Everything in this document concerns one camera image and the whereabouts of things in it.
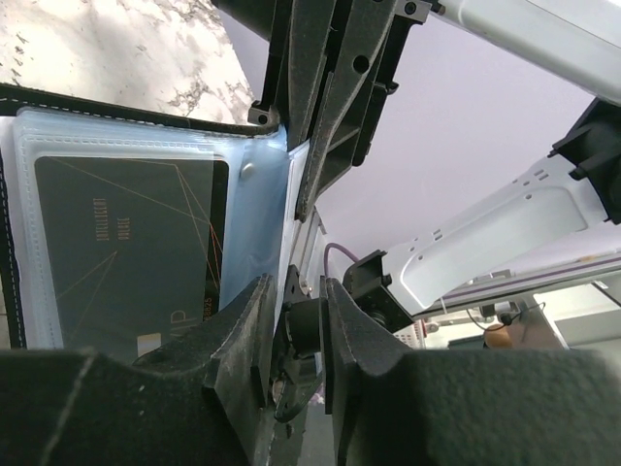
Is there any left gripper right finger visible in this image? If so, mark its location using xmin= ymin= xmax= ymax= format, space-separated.
xmin=320 ymin=279 xmax=620 ymax=465

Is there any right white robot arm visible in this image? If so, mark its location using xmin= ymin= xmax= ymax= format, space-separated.
xmin=343 ymin=1 xmax=620 ymax=331

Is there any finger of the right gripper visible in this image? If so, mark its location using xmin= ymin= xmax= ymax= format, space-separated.
xmin=283 ymin=1 xmax=352 ymax=150
xmin=293 ymin=1 xmax=403 ymax=221

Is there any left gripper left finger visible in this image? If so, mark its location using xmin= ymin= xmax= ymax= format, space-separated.
xmin=1 ymin=275 xmax=276 ymax=465

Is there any black leather card holder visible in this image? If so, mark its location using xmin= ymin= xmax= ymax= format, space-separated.
xmin=1 ymin=84 xmax=308 ymax=361

